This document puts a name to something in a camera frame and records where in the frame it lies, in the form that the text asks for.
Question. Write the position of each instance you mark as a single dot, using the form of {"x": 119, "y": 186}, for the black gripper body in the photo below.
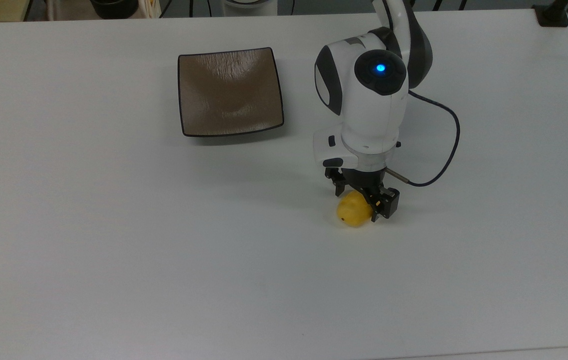
{"x": 363, "y": 179}

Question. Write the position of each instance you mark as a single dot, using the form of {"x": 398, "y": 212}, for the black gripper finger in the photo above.
{"x": 337, "y": 184}
{"x": 386, "y": 202}

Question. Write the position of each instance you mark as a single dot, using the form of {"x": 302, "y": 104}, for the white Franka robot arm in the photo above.
{"x": 371, "y": 115}

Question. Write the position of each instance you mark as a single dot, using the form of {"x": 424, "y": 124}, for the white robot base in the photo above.
{"x": 249, "y": 6}

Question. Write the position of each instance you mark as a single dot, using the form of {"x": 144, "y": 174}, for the brown square ceramic plate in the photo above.
{"x": 229, "y": 92}

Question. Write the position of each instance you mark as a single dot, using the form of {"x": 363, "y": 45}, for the black stand legs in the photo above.
{"x": 436, "y": 4}

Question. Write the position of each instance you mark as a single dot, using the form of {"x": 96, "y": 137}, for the yellow white bag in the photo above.
{"x": 150, "y": 7}

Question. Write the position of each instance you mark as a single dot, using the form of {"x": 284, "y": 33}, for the black round bin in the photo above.
{"x": 114, "y": 7}

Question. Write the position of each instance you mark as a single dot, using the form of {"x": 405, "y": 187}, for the white pipe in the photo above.
{"x": 51, "y": 9}

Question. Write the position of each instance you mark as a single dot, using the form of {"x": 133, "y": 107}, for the black clamp mount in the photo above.
{"x": 552, "y": 19}

